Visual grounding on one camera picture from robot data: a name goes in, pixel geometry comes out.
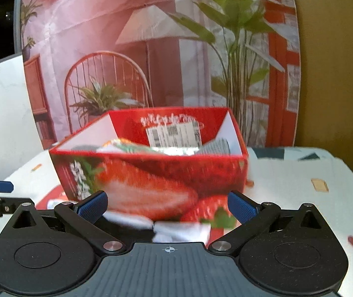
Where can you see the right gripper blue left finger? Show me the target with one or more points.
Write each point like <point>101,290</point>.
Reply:
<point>93,207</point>

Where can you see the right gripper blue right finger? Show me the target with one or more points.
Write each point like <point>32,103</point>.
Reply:
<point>242,207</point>

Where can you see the orange floral cloth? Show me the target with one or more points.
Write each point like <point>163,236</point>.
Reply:
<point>125,146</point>

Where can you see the red strawberry cardboard box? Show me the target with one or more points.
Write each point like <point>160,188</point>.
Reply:
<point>155,186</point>

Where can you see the printed living room backdrop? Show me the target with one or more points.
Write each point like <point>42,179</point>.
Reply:
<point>90,56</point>

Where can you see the grey knit cloth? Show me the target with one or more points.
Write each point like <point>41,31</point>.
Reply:
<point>218,146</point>

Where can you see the cartoon print tablecloth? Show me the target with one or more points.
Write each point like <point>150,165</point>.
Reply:
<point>299,244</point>

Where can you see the white shipping label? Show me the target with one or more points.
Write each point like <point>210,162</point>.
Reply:
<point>184,135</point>

